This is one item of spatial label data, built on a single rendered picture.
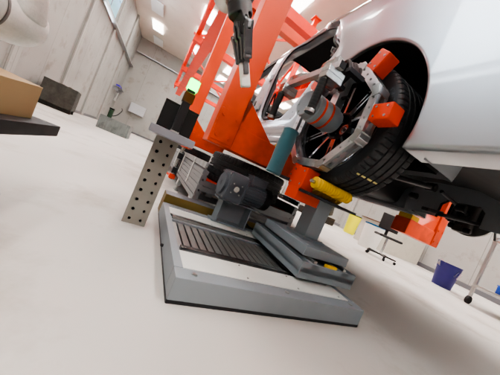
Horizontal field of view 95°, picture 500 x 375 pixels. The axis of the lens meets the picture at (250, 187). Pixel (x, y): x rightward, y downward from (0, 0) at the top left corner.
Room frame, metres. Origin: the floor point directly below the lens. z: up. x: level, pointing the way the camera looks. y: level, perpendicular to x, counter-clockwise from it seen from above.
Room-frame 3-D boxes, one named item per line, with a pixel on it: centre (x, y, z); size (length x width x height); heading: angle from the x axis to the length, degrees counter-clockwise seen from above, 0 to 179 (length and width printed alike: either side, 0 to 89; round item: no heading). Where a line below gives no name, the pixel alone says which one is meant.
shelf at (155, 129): (1.05, 0.43, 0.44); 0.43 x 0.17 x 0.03; 26
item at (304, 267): (1.28, -0.39, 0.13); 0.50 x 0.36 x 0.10; 26
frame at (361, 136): (1.21, -0.24, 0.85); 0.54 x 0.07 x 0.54; 26
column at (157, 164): (1.08, 0.45, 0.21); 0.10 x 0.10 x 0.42; 26
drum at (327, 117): (1.18, -0.17, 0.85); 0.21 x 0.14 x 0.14; 116
